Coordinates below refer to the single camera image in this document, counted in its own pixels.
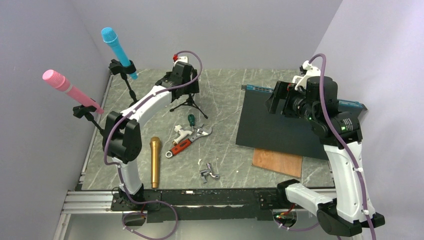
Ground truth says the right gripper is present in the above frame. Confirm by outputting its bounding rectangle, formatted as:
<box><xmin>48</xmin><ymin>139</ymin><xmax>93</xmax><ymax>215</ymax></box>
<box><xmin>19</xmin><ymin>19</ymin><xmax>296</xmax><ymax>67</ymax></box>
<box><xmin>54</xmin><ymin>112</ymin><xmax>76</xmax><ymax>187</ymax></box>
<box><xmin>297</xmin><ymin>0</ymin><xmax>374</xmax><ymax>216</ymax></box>
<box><xmin>265</xmin><ymin>80</ymin><xmax>318</xmax><ymax>123</ymax></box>

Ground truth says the black tripod mic stand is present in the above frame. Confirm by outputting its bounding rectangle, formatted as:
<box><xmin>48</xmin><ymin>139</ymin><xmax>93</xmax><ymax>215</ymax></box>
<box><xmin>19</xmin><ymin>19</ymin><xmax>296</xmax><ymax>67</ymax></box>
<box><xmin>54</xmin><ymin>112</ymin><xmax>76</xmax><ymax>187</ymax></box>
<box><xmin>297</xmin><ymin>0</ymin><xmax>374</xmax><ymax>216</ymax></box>
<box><xmin>169</xmin><ymin>93</ymin><xmax>209</xmax><ymax>119</ymax></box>

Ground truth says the gold microphone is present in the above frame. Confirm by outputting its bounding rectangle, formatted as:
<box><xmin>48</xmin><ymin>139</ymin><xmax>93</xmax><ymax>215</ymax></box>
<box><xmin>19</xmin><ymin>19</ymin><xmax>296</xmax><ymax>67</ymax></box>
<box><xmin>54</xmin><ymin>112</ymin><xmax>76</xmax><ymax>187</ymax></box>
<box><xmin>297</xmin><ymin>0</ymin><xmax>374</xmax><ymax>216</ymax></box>
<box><xmin>150</xmin><ymin>136</ymin><xmax>161</xmax><ymax>189</ymax></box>

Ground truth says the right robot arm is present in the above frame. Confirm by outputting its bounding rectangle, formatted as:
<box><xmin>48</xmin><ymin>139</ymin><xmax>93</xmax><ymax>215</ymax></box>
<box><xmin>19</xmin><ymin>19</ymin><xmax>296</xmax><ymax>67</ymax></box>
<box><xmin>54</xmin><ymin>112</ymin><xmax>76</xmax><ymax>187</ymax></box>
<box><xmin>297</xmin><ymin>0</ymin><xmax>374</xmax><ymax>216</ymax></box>
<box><xmin>265</xmin><ymin>76</ymin><xmax>386</xmax><ymax>239</ymax></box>

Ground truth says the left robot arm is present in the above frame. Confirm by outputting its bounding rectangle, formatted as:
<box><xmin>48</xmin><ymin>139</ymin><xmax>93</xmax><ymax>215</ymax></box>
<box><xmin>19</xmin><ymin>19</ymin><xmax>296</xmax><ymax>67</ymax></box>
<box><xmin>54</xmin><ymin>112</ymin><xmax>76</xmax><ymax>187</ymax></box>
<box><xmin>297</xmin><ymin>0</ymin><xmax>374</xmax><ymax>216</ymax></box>
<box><xmin>102</xmin><ymin>61</ymin><xmax>198</xmax><ymax>210</ymax></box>

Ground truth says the blue mic round-base stand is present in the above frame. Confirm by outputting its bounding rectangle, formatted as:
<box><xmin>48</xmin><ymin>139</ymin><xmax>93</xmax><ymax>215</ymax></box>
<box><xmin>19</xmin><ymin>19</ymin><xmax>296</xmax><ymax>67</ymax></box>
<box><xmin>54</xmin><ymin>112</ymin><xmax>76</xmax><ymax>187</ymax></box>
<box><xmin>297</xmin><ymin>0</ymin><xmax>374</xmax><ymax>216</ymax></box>
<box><xmin>108</xmin><ymin>59</ymin><xmax>138</xmax><ymax>107</ymax></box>

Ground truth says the blue microphone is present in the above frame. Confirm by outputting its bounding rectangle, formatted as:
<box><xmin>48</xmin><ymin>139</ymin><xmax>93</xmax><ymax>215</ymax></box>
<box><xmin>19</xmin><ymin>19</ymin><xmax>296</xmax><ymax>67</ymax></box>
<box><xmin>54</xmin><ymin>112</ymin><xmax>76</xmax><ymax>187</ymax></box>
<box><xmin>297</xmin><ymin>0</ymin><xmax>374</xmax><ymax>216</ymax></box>
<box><xmin>101</xmin><ymin>27</ymin><xmax>138</xmax><ymax>80</ymax></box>

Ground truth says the pink mic round-base stand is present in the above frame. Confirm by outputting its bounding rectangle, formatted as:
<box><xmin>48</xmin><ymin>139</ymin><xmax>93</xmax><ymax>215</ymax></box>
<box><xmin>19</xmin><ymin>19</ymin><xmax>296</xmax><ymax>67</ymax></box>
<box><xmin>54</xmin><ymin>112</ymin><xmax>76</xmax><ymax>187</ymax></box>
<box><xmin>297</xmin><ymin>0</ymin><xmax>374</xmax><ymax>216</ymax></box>
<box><xmin>72</xmin><ymin>105</ymin><xmax>104</xmax><ymax>136</ymax></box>

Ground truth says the pink microphone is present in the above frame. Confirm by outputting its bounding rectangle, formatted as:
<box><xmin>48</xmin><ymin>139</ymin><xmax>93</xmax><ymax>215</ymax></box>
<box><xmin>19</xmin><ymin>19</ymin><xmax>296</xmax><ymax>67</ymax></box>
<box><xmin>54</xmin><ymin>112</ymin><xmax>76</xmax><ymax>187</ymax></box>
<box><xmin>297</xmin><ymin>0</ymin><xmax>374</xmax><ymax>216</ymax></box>
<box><xmin>42</xmin><ymin>69</ymin><xmax>104</xmax><ymax>114</ymax></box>

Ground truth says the white plastic faucet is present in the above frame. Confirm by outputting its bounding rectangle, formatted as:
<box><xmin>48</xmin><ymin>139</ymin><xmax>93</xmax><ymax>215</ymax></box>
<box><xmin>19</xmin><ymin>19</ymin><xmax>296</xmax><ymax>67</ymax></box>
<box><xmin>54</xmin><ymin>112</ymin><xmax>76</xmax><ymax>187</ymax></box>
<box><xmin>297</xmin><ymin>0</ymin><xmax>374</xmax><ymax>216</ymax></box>
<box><xmin>172</xmin><ymin>124</ymin><xmax>193</xmax><ymax>146</ymax></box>

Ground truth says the wooden board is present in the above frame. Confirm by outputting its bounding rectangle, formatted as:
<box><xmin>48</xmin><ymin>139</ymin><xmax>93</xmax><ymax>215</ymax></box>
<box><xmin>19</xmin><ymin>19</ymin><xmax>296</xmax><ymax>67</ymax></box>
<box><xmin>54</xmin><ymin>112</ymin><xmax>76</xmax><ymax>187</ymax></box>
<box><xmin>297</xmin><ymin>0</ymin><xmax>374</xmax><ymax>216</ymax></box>
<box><xmin>252</xmin><ymin>148</ymin><xmax>303</xmax><ymax>178</ymax></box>

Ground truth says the small metal clamp part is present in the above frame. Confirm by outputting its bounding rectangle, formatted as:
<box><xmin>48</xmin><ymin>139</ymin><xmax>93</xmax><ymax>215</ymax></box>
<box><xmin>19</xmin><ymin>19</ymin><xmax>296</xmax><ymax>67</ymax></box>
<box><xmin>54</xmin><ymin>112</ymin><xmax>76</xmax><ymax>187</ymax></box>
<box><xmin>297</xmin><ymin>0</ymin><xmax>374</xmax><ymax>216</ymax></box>
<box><xmin>199</xmin><ymin>162</ymin><xmax>220</xmax><ymax>184</ymax></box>

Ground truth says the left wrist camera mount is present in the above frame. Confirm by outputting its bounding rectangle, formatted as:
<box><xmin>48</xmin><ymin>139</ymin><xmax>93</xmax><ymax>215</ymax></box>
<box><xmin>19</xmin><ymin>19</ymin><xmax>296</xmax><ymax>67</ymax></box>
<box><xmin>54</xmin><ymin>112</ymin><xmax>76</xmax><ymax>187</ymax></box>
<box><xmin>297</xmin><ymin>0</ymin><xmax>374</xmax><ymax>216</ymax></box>
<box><xmin>172</xmin><ymin>54</ymin><xmax>189</xmax><ymax>65</ymax></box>

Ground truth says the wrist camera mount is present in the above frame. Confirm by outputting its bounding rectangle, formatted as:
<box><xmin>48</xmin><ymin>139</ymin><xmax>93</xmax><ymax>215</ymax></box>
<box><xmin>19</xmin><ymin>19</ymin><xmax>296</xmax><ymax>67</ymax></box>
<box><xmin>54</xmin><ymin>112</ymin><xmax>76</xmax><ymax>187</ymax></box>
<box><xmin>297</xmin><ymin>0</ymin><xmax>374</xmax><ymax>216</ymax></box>
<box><xmin>291</xmin><ymin>60</ymin><xmax>321</xmax><ymax>91</ymax></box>
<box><xmin>172</xmin><ymin>54</ymin><xmax>189</xmax><ymax>65</ymax></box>

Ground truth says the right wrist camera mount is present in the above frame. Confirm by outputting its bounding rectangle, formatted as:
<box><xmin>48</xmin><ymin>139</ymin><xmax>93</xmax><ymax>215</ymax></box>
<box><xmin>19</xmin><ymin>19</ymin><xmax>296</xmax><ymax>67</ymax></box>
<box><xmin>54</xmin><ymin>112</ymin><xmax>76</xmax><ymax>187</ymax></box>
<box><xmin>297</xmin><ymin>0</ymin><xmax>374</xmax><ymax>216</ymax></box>
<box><xmin>291</xmin><ymin>60</ymin><xmax>321</xmax><ymax>91</ymax></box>

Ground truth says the green handle screwdriver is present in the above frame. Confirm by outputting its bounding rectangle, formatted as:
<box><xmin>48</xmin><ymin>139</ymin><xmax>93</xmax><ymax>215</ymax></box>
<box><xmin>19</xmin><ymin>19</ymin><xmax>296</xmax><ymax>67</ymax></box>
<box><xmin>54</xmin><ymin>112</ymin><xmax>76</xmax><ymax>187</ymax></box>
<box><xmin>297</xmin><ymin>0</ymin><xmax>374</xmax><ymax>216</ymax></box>
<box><xmin>187</xmin><ymin>114</ymin><xmax>196</xmax><ymax>127</ymax></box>

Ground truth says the black network switch box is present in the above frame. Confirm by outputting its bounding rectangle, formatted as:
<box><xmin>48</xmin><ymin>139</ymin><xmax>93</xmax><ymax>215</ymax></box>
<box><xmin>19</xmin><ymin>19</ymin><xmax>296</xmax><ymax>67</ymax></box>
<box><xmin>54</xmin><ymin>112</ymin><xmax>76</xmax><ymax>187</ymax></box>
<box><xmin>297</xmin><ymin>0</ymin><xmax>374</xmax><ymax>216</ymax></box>
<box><xmin>235</xmin><ymin>84</ymin><xmax>369</xmax><ymax>162</ymax></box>

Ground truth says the red handle adjustable wrench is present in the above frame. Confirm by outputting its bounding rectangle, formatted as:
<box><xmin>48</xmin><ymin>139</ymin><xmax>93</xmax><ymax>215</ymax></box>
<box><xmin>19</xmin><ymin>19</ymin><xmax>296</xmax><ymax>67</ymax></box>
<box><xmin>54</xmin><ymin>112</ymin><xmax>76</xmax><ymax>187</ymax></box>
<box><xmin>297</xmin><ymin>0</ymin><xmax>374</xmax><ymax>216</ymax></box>
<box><xmin>165</xmin><ymin>124</ymin><xmax>213</xmax><ymax>158</ymax></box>

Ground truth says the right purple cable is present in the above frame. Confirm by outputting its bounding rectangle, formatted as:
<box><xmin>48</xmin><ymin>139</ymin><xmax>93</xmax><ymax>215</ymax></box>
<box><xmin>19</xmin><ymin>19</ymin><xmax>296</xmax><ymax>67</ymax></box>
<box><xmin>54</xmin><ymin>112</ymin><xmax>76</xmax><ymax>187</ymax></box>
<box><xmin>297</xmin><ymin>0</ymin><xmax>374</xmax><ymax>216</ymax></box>
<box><xmin>274</xmin><ymin>53</ymin><xmax>379</xmax><ymax>240</ymax></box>

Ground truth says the purple cable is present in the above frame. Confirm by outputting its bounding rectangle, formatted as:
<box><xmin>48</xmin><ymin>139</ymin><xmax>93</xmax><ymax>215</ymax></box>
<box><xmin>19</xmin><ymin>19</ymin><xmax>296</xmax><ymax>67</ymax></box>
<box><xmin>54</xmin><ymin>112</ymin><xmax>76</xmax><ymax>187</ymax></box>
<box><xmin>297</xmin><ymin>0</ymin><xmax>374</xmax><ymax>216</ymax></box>
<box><xmin>274</xmin><ymin>53</ymin><xmax>379</xmax><ymax>240</ymax></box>
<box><xmin>103</xmin><ymin>50</ymin><xmax>204</xmax><ymax>240</ymax></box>

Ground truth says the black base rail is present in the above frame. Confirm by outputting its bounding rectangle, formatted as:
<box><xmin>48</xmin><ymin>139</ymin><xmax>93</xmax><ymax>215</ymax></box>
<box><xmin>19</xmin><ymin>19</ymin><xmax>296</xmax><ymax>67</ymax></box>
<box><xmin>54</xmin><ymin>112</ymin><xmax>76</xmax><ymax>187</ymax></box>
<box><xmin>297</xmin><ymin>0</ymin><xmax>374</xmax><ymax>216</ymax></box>
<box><xmin>110</xmin><ymin>188</ymin><xmax>332</xmax><ymax>223</ymax></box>

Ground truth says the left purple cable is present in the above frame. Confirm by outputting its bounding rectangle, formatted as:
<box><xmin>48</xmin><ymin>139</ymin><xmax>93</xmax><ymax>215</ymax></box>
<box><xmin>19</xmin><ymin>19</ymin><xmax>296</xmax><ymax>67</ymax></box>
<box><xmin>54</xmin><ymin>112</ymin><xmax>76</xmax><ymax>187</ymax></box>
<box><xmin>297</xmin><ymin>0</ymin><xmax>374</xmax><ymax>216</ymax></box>
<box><xmin>103</xmin><ymin>50</ymin><xmax>204</xmax><ymax>240</ymax></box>

